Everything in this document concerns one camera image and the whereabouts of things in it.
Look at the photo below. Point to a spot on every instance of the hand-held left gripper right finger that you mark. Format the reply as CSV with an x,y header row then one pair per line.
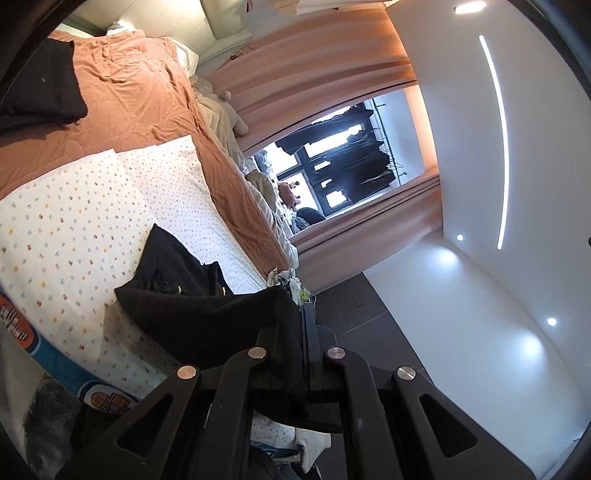
x,y
318,364

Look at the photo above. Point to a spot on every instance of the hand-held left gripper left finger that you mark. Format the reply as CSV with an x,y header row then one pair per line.
x,y
249,369

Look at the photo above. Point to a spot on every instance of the black garment with yellow marks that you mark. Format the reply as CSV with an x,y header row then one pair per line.
x,y
207,314

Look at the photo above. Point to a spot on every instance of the row of hanging dark clothes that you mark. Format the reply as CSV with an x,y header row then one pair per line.
x,y
364,157

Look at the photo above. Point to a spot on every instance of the folded black clothes pile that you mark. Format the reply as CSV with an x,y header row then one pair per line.
x,y
37,87

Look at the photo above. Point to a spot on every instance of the cream blanket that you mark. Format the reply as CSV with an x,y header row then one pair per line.
x,y
314,443

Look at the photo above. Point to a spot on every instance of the patterned crumpled cloth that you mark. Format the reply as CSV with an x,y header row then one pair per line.
x,y
281,277

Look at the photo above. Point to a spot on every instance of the pink curtain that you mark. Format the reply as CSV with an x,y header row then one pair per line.
x,y
323,69
369,240

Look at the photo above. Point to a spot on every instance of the grey patterned bedding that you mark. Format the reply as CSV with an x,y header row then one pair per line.
x,y
298,224

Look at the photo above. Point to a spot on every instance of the dark round cushion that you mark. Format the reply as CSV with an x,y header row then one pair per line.
x,y
308,217

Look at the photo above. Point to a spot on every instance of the brown plush toy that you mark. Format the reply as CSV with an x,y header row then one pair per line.
x,y
287,194

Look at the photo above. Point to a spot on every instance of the person's grey printed pants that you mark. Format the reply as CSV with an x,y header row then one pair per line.
x,y
55,406

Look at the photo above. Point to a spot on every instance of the blue plush toy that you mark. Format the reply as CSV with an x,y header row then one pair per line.
x,y
262,162

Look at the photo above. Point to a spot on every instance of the white dotted blanket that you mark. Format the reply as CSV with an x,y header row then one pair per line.
x,y
69,221

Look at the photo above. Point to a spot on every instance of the beige plush toy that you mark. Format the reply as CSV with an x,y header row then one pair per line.
x,y
233,115

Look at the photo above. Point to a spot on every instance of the linear ceiling light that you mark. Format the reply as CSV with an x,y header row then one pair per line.
x,y
501,138

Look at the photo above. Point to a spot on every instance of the orange blanket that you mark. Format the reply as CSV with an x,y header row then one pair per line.
x,y
129,92

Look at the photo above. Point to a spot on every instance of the white pillow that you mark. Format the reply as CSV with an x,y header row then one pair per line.
x,y
187,55

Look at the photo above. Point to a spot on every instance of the cream padded headboard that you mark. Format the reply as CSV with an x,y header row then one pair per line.
x,y
161,14

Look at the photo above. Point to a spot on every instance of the black window frame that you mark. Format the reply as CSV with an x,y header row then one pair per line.
x,y
302,159

